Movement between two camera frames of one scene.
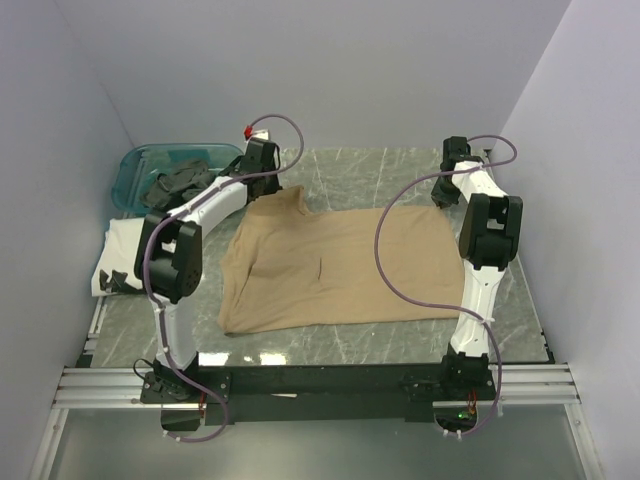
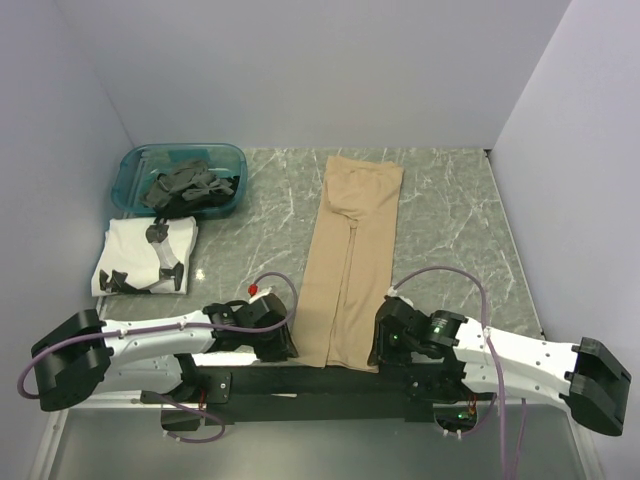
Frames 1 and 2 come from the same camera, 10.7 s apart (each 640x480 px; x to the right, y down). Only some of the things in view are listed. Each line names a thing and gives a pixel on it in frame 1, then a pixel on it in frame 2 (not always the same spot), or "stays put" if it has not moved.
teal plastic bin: [147, 160] stays put
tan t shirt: [286, 267] → [352, 264]
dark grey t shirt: [175, 185] stays put
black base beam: [321, 394] stays put
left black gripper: [274, 187] → [282, 346]
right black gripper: [439, 197] → [381, 354]
